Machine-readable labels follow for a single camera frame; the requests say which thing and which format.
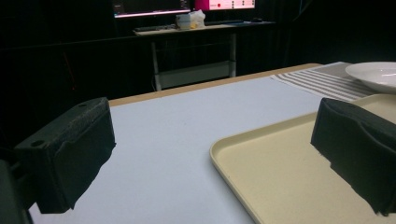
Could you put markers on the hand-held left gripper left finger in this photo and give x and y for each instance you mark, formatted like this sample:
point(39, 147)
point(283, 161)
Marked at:
point(68, 155)

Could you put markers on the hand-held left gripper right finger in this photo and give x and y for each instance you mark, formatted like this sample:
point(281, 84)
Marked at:
point(358, 137)

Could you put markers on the white plate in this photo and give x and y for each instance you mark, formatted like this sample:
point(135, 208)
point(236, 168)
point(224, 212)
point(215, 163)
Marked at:
point(375, 74)

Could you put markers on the grey striped cloth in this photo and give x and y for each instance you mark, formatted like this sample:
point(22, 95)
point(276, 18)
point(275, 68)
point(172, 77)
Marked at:
point(323, 81)

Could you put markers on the beige plastic tray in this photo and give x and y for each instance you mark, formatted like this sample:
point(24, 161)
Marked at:
point(289, 174)

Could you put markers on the black keyboard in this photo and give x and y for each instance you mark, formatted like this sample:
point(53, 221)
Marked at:
point(154, 28)

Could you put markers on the black computer mouse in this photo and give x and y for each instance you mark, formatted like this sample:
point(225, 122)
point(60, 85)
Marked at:
point(256, 20)

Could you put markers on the desk with white legs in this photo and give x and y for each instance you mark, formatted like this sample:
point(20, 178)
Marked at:
point(199, 53)

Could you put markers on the monitor with dark screen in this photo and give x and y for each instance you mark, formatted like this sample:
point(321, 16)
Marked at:
point(149, 7)

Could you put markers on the small white box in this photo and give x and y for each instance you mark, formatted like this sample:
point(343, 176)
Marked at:
point(183, 21)

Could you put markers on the monitor with pink screen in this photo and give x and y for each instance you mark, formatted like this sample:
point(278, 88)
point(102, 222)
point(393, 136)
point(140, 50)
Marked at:
point(225, 4)

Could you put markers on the clear plastic bag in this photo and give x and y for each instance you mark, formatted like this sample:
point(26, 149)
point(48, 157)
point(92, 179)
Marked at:
point(197, 18)

